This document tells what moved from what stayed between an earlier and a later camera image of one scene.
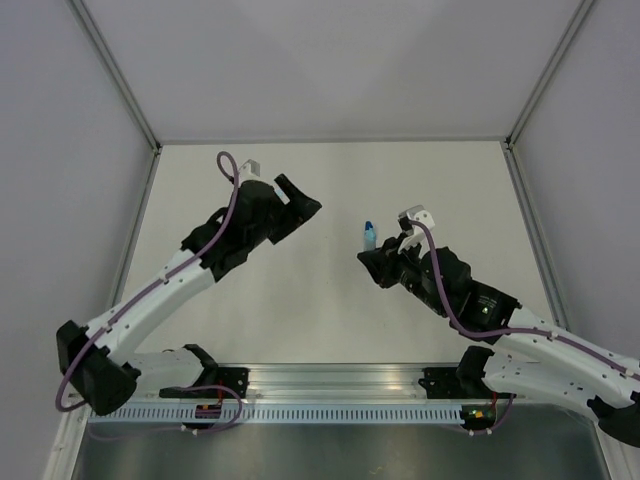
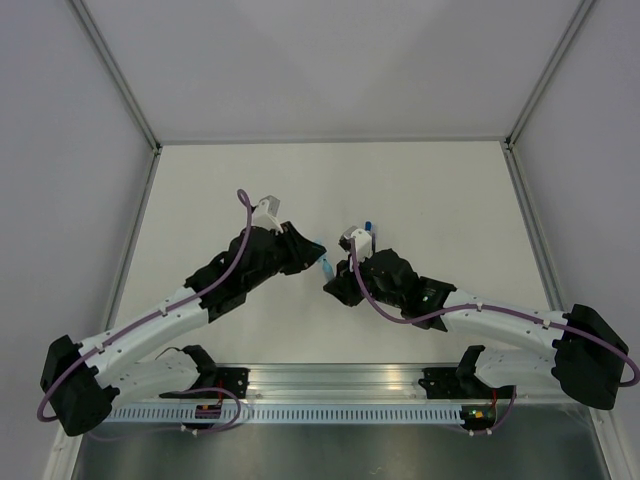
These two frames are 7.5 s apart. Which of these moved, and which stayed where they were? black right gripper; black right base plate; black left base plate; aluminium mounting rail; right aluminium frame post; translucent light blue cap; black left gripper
Moved: translucent light blue cap; black left gripper; black right gripper
Stayed: aluminium mounting rail; black right base plate; right aluminium frame post; black left base plate
